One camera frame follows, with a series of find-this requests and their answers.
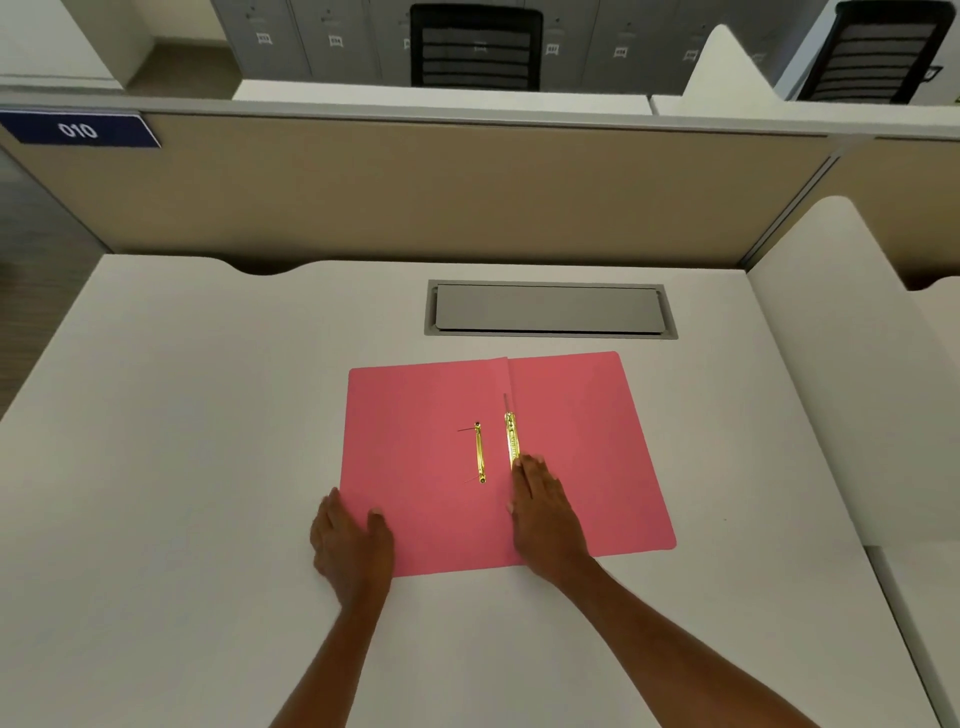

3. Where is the row of grey lockers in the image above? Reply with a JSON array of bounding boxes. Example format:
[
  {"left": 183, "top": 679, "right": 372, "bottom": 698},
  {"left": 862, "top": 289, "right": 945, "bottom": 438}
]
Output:
[{"left": 209, "top": 0, "right": 830, "bottom": 84}]

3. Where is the person's left forearm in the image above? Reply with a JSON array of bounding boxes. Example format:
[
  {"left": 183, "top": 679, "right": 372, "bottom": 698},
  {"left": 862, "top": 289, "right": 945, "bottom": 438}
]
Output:
[{"left": 268, "top": 591, "right": 393, "bottom": 728}]

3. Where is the grey desk cable hatch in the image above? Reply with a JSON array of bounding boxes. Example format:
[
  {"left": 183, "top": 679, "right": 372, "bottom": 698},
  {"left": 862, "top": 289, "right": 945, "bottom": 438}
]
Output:
[{"left": 424, "top": 279, "right": 680, "bottom": 341}]

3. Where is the person's right forearm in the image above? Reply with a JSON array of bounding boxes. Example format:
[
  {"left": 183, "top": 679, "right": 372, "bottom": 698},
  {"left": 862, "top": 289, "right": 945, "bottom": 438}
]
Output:
[{"left": 556, "top": 556, "right": 823, "bottom": 728}]

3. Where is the person's left hand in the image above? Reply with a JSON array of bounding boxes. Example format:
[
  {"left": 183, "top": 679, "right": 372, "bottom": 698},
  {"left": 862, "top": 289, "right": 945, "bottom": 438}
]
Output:
[{"left": 309, "top": 487, "right": 396, "bottom": 610}]

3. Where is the beige desk partition panel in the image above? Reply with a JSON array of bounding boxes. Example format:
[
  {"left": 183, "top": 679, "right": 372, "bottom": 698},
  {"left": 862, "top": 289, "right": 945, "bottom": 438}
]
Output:
[
  {"left": 0, "top": 93, "right": 852, "bottom": 275},
  {"left": 746, "top": 133, "right": 960, "bottom": 292}
]

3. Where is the gold metal fastener clamp bar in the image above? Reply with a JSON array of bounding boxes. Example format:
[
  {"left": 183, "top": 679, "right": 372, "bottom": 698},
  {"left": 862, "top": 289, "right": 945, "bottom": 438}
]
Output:
[{"left": 502, "top": 393, "right": 523, "bottom": 473}]

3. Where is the white curved side divider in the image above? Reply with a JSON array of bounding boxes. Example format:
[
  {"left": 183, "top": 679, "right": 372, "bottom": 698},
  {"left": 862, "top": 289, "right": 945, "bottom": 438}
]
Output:
[
  {"left": 745, "top": 195, "right": 960, "bottom": 549},
  {"left": 680, "top": 23, "right": 783, "bottom": 99}
]

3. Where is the black mesh office chair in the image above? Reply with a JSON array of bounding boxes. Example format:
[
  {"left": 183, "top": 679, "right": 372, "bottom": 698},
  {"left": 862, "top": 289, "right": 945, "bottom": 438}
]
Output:
[
  {"left": 793, "top": 0, "right": 957, "bottom": 105},
  {"left": 408, "top": 3, "right": 545, "bottom": 93}
]

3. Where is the blue number sign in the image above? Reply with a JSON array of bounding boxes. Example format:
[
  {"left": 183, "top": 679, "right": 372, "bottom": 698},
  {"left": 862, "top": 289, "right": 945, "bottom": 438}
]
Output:
[{"left": 0, "top": 109, "right": 163, "bottom": 150}]

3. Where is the pink paper file folder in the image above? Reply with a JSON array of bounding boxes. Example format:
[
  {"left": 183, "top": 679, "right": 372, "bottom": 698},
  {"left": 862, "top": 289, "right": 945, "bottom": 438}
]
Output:
[{"left": 339, "top": 351, "right": 678, "bottom": 579}]

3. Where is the person's right hand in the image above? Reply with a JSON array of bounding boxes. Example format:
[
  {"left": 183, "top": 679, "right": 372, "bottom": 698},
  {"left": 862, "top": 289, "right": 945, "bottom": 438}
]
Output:
[{"left": 507, "top": 453, "right": 594, "bottom": 591}]

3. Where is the gold metal fastener prong strip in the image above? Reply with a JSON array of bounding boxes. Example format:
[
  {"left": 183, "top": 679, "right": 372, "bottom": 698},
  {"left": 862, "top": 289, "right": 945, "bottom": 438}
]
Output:
[{"left": 457, "top": 420, "right": 489, "bottom": 486}]

